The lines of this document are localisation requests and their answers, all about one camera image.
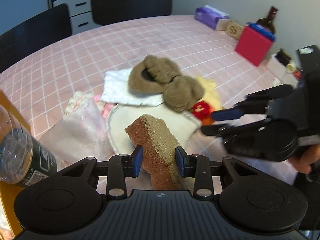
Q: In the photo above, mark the blue packet on red box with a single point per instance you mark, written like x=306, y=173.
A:
x=263, y=31

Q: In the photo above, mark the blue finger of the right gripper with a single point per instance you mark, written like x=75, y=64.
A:
x=254, y=103
x=227, y=130

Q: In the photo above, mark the black chair left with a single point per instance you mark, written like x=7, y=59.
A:
x=34, y=34

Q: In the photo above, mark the beige round speaker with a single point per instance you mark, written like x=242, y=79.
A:
x=234, y=30

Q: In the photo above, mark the white small container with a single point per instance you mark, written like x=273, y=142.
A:
x=282, y=66

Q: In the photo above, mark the person right hand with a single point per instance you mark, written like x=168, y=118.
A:
x=303, y=164

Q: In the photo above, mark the translucent pink mesh bag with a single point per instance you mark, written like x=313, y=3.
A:
x=79, y=135

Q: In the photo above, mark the clear plastic water bottle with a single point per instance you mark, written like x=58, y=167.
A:
x=24, y=160

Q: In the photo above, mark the purple tissue pack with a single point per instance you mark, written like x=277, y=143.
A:
x=212, y=17

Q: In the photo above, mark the red box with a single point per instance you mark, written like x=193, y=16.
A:
x=253, y=46

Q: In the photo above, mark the black chair right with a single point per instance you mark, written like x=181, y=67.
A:
x=105, y=12

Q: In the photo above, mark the brown glass bottle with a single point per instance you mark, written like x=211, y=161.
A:
x=267, y=22

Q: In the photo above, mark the brown sponge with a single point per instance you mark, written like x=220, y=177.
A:
x=158, y=153

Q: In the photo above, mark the brown plush fabric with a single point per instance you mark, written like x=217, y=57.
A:
x=161, y=75

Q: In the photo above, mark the red crochet flower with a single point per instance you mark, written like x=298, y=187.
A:
x=202, y=110

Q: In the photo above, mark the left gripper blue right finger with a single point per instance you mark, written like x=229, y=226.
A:
x=198, y=167

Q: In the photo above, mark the white towel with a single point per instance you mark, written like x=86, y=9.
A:
x=116, y=90

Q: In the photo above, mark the white round cloth pad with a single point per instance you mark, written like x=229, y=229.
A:
x=181, y=125

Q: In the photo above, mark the black chair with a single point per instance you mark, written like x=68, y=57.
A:
x=105, y=12
x=34, y=34

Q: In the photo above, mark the yellow cloth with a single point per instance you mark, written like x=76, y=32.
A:
x=210, y=96

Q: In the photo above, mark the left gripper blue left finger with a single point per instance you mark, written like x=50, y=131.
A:
x=122, y=166

